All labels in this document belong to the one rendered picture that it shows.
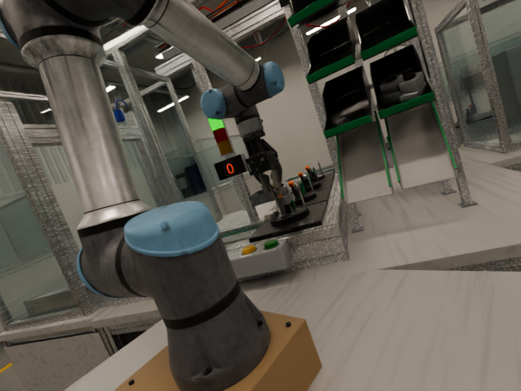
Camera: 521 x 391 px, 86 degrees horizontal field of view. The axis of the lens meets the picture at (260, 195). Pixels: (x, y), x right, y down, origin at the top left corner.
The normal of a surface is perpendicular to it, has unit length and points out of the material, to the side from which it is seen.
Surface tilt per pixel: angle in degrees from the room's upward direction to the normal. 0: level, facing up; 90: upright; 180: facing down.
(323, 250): 90
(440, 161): 45
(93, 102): 91
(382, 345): 0
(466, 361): 0
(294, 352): 90
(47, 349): 90
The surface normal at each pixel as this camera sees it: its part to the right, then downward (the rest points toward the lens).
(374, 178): -0.54, -0.47
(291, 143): -0.34, 0.24
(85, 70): 0.80, -0.18
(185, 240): 0.48, -0.07
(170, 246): 0.22, 0.04
